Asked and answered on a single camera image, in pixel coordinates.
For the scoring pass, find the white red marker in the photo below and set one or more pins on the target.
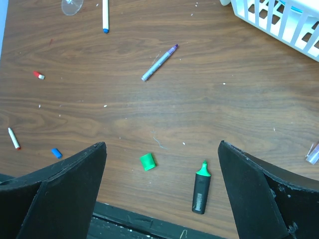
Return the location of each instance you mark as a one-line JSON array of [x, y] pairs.
[[14, 139]]

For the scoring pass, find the green highlighter cap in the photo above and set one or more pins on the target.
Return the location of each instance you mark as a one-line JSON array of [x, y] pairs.
[[148, 161]]

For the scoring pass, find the red white marker cap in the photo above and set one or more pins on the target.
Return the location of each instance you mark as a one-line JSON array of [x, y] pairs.
[[38, 75]]

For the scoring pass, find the clear wine glass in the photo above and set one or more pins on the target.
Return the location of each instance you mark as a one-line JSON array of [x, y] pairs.
[[71, 7]]

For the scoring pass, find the white plastic dish basket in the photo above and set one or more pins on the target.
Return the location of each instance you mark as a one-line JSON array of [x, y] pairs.
[[293, 22]]

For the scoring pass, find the green highlighter with black body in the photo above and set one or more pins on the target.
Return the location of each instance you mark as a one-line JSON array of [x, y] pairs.
[[201, 189]]

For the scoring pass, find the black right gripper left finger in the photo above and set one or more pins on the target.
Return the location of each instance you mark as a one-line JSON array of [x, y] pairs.
[[55, 202]]

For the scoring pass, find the purple highlighter pen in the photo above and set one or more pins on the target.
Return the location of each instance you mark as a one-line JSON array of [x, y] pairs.
[[159, 63]]

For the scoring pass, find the blue marker cap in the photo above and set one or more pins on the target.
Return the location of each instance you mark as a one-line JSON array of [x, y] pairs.
[[56, 153]]

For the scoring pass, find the clear purple pen cap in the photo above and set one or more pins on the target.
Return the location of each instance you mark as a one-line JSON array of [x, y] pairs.
[[312, 156]]

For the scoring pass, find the white blue acrylic marker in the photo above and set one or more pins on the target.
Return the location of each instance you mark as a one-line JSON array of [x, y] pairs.
[[105, 16]]

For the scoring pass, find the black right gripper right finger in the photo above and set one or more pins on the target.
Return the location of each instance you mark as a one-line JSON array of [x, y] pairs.
[[268, 202]]

